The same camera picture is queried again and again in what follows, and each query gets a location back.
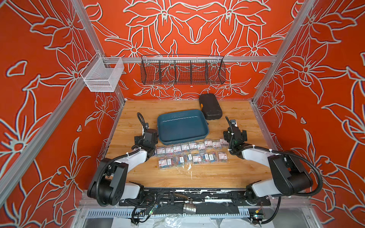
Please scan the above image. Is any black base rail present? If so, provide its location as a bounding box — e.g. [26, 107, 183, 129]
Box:
[119, 188, 271, 216]

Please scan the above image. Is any white wire wall basket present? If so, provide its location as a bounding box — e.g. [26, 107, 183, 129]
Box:
[80, 52, 125, 92]

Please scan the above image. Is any paper clip box tray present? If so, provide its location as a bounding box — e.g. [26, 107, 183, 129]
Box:
[193, 154, 202, 165]

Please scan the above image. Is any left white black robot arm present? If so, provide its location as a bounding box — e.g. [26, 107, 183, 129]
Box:
[87, 113, 158, 207]

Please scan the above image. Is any blue plastic storage tray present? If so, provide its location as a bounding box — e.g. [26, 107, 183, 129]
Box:
[157, 109, 210, 145]

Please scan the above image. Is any removed paper clip box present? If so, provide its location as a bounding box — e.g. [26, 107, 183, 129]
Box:
[165, 146, 174, 157]
[197, 142, 206, 153]
[189, 142, 198, 152]
[156, 146, 166, 157]
[220, 138, 229, 147]
[181, 143, 190, 154]
[213, 140, 222, 150]
[173, 144, 182, 155]

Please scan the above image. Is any black tool case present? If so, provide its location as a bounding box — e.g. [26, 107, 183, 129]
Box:
[199, 94, 223, 120]

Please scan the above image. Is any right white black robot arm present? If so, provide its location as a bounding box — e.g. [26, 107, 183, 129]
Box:
[223, 117, 324, 205]

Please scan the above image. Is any black wire wall basket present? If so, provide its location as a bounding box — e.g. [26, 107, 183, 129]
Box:
[140, 54, 226, 85]

